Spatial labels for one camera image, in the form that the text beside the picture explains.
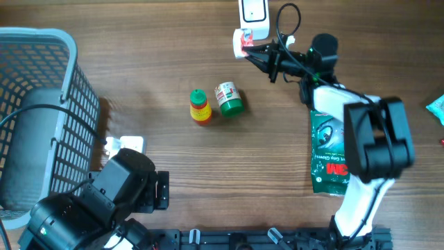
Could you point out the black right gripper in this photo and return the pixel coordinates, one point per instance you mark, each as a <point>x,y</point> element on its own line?
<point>275,53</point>

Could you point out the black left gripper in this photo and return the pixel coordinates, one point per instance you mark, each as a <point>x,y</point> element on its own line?
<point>161,201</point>

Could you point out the red white tissue packet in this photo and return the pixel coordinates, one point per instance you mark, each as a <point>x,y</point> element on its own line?
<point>242,37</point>

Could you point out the green lid white jar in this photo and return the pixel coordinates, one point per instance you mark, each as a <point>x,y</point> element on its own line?
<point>229,99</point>

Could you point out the red yellow sauce bottle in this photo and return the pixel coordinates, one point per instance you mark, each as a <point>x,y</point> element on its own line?
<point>200,109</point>

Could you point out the green 3M gloves packet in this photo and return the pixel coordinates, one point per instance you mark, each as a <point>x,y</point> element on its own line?
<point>329,173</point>

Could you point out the teal wet wipes packet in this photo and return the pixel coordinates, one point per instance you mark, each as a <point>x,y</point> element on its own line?
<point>436,108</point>

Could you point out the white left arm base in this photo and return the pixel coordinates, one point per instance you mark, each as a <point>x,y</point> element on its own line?
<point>131,235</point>

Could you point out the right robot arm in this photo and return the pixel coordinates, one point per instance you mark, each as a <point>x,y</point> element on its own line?
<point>377,138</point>

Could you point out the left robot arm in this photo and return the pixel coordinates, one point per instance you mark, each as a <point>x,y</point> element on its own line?
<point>87,216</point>

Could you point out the white barcode scanner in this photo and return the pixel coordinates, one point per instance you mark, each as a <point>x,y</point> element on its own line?
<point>254,14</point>

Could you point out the grey plastic mesh basket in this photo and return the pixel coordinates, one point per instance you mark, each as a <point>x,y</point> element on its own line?
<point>49,116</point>

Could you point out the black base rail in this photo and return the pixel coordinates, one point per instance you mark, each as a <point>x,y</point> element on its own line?
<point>302,238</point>

